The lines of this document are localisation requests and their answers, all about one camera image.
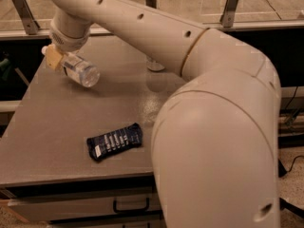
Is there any black drawer handle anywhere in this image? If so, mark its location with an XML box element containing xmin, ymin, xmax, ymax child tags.
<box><xmin>122</xmin><ymin>222</ymin><xmax>151</xmax><ymax>228</ymax></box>
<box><xmin>112</xmin><ymin>198</ymin><xmax>150</xmax><ymax>214</ymax></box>

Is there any left metal rail bracket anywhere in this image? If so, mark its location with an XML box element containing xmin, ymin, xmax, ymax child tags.
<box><xmin>11</xmin><ymin>0</ymin><xmax>40</xmax><ymax>35</ymax></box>

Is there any clear plastic water bottle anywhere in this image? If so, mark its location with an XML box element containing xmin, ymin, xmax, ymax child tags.
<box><xmin>41</xmin><ymin>46</ymin><xmax>101</xmax><ymax>88</ymax></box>

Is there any black floor cable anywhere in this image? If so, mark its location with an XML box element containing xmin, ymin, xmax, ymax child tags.
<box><xmin>286</xmin><ymin>155</ymin><xmax>304</xmax><ymax>173</ymax></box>

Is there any grey drawer cabinet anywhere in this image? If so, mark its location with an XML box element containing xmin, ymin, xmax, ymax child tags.
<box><xmin>0</xmin><ymin>36</ymin><xmax>184</xmax><ymax>228</ymax></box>

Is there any horizontal metal railing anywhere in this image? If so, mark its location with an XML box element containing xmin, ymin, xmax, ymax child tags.
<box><xmin>0</xmin><ymin>20</ymin><xmax>304</xmax><ymax>41</ymax></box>

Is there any black chair caster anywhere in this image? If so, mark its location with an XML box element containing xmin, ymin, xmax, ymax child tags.
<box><xmin>279</xmin><ymin>198</ymin><xmax>304</xmax><ymax>219</ymax></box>

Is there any black lower drawer handle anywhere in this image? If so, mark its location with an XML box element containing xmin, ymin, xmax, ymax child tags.
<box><xmin>122</xmin><ymin>222</ymin><xmax>151</xmax><ymax>228</ymax></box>

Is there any black upper drawer handle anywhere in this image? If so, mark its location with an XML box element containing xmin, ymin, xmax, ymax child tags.
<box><xmin>112</xmin><ymin>198</ymin><xmax>150</xmax><ymax>214</ymax></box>

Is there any silver soda can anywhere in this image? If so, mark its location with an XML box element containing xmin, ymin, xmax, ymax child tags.
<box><xmin>146</xmin><ymin>57</ymin><xmax>164</xmax><ymax>72</ymax></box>

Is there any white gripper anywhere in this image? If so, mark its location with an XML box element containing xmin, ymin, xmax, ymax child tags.
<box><xmin>46</xmin><ymin>21</ymin><xmax>90</xmax><ymax>71</ymax></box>

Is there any dark blue snack packet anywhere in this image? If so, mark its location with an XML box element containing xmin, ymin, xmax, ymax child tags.
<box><xmin>86</xmin><ymin>123</ymin><xmax>143</xmax><ymax>162</ymax></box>

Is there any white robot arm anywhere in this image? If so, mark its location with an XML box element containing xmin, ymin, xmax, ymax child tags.
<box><xmin>52</xmin><ymin>0</ymin><xmax>281</xmax><ymax>228</ymax></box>

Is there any black metal stand leg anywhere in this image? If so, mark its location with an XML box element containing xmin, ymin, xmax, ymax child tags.
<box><xmin>278</xmin><ymin>161</ymin><xmax>287</xmax><ymax>178</ymax></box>

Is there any right metal rail bracket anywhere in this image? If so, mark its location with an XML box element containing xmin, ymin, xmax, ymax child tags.
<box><xmin>220</xmin><ymin>0</ymin><xmax>239</xmax><ymax>28</ymax></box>

